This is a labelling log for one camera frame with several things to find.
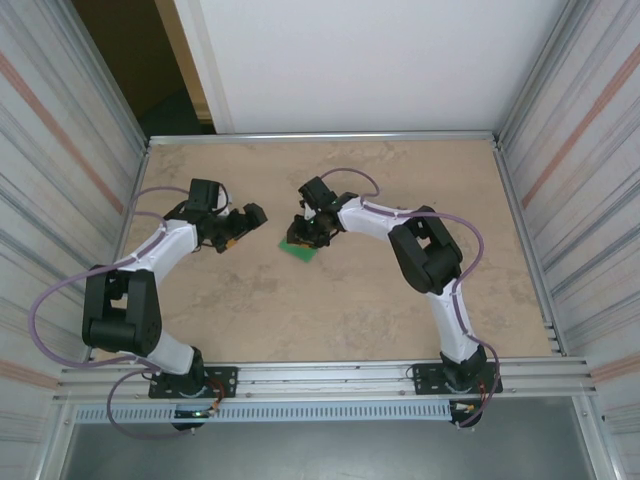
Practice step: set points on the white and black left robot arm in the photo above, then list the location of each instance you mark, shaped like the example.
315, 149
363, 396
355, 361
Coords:
120, 310

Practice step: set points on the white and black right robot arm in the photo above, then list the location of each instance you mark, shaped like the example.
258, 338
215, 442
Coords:
425, 255

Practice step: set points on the grey metal sheet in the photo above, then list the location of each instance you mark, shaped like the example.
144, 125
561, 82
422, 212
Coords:
325, 450

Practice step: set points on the translucent ribbed enclosure panel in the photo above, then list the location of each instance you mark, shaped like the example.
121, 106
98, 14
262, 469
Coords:
590, 200
50, 200

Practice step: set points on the white door frame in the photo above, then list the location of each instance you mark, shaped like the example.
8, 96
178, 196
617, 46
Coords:
205, 65

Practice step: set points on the wide aluminium mounting rail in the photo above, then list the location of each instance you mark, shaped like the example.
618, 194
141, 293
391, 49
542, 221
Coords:
325, 382

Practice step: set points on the green square paper sheet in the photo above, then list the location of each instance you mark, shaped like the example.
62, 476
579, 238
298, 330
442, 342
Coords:
300, 254

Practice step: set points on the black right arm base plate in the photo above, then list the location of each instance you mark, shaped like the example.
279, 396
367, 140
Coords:
427, 380

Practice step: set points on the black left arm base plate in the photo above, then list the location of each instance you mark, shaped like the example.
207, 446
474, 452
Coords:
222, 382

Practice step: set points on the aluminium table edge rail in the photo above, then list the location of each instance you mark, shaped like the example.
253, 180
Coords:
325, 137
514, 200
141, 170

